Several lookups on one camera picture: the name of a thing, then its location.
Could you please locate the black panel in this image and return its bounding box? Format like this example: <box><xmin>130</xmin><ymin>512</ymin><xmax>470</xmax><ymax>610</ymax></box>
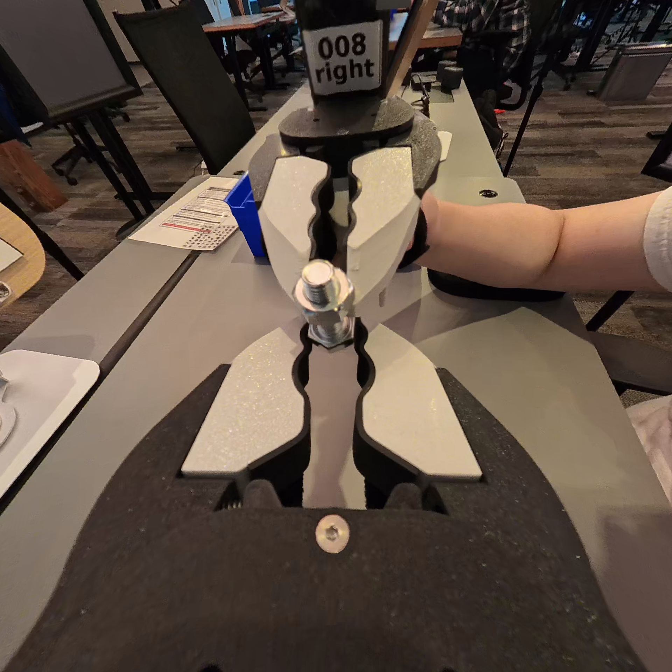
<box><xmin>113</xmin><ymin>0</ymin><xmax>256</xmax><ymax>175</ymax></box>

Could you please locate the wooden top table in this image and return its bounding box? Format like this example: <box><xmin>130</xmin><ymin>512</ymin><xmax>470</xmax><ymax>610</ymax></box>
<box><xmin>202</xmin><ymin>10</ymin><xmax>295</xmax><ymax>112</ymax></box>

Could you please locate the laminated printed instruction sheet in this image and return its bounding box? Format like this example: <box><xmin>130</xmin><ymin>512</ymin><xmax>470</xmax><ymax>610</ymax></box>
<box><xmin>128</xmin><ymin>176</ymin><xmax>242</xmax><ymax>252</ymax></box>

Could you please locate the black office chair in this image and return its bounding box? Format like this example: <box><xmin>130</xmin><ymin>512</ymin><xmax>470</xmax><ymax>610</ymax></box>
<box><xmin>50</xmin><ymin>105</ymin><xmax>132</xmax><ymax>187</ymax></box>

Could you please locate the printed instruction poster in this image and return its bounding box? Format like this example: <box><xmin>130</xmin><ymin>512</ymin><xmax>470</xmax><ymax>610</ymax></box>
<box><xmin>0</xmin><ymin>236</ymin><xmax>24</xmax><ymax>274</ymax></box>

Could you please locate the black board wooden back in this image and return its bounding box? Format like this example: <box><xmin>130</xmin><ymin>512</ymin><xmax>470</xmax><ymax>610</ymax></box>
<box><xmin>387</xmin><ymin>0</ymin><xmax>440</xmax><ymax>96</ymax></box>

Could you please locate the black framed display board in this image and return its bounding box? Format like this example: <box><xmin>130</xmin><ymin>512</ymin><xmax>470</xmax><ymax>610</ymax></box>
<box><xmin>0</xmin><ymin>0</ymin><xmax>156</xmax><ymax>221</ymax></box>

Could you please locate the wooden post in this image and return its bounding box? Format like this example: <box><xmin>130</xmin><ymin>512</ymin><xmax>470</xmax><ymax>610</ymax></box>
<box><xmin>0</xmin><ymin>139</ymin><xmax>69</xmax><ymax>213</ymax></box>

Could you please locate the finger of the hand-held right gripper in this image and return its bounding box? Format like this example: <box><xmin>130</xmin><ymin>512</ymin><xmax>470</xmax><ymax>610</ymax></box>
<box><xmin>345</xmin><ymin>146</ymin><xmax>424</xmax><ymax>312</ymax></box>
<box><xmin>259</xmin><ymin>156</ymin><xmax>331</xmax><ymax>287</ymax></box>

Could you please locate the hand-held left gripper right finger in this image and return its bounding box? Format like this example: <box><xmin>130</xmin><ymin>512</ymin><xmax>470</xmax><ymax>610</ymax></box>
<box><xmin>353</xmin><ymin>323</ymin><xmax>484</xmax><ymax>509</ymax></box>

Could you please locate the large steel bolt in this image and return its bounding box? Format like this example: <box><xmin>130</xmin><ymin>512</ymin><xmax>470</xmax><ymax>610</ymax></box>
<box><xmin>302</xmin><ymin>261</ymin><xmax>357</xmax><ymax>351</ymax></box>

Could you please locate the wooden board document stand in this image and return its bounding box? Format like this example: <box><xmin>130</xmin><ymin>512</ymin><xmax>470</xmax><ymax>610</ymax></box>
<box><xmin>0</xmin><ymin>202</ymin><xmax>100</xmax><ymax>499</ymax></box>

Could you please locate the blue plastic bin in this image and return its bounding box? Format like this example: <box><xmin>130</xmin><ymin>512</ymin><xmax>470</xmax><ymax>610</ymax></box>
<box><xmin>224</xmin><ymin>173</ymin><xmax>270</xmax><ymax>258</ymax></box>

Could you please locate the grey metal bin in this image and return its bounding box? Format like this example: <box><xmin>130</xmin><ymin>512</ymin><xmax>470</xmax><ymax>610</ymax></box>
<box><xmin>597</xmin><ymin>44</ymin><xmax>672</xmax><ymax>103</ymax></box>

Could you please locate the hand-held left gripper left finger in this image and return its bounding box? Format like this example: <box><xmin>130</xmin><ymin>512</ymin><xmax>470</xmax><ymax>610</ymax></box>
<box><xmin>180</xmin><ymin>324</ymin><xmax>315</xmax><ymax>509</ymax></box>

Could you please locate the person's right forearm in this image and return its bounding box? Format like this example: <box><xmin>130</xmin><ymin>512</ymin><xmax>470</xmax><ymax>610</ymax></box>
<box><xmin>420</xmin><ymin>189</ymin><xmax>654</xmax><ymax>293</ymax></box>

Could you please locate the large steel nut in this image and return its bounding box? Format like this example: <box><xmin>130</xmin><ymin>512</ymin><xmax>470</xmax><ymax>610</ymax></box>
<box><xmin>291</xmin><ymin>268</ymin><xmax>357</xmax><ymax>322</ymax></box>

